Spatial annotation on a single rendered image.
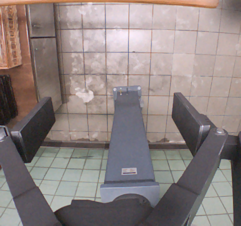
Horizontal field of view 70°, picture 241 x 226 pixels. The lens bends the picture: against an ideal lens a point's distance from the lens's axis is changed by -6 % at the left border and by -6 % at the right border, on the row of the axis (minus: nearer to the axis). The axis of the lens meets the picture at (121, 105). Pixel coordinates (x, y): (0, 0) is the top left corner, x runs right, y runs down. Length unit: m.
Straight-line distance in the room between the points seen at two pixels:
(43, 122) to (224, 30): 1.80
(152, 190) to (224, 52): 1.50
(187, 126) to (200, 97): 1.74
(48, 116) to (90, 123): 1.71
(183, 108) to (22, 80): 1.19
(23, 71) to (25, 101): 0.20
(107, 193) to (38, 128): 0.54
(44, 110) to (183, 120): 0.13
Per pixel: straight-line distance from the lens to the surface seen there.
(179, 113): 0.18
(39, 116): 0.18
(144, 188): 0.67
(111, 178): 0.72
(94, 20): 1.69
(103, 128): 1.90
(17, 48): 1.24
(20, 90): 1.32
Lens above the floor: 1.66
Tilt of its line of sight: 69 degrees down
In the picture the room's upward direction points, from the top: 177 degrees counter-clockwise
